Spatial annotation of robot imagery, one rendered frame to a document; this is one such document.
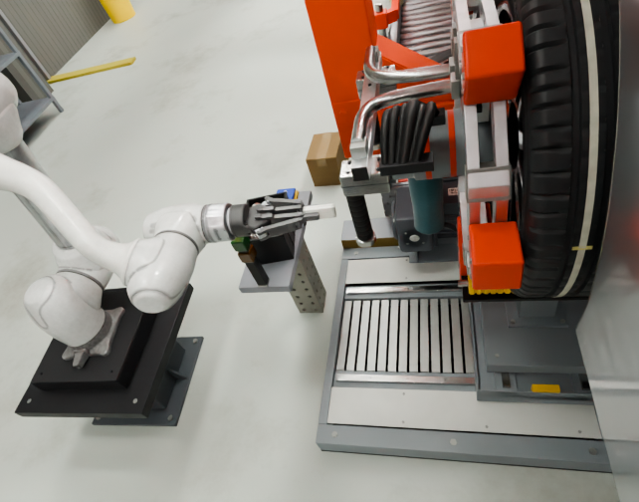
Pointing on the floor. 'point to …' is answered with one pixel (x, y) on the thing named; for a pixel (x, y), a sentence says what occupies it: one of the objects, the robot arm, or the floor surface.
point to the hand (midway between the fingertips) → (319, 211)
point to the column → (308, 284)
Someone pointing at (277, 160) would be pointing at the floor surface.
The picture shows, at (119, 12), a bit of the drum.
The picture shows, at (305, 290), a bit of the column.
